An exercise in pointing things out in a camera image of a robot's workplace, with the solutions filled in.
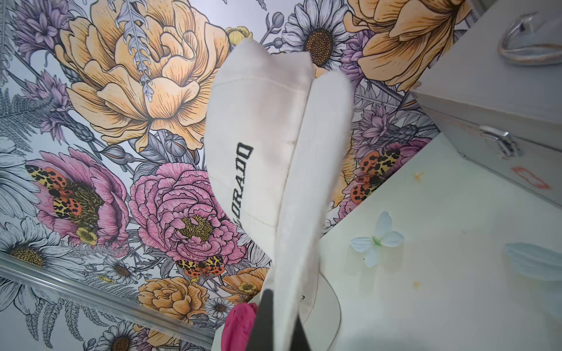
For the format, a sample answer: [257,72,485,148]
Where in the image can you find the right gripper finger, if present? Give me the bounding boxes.
[246,289,274,351]

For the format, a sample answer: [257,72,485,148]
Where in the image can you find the pink cap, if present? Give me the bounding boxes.
[220,303,258,351]

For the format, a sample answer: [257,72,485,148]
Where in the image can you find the silver metal case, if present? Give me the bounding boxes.
[412,1,561,206]

